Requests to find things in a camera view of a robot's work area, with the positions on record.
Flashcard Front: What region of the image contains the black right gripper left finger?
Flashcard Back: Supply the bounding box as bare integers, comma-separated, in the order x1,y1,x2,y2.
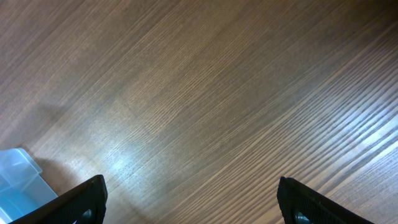
12,174,108,224

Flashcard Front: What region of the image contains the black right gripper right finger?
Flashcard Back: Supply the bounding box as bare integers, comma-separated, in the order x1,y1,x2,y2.
277,177,370,224

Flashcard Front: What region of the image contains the clear plastic storage bin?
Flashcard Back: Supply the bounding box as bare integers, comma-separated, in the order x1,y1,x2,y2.
0,148,57,224

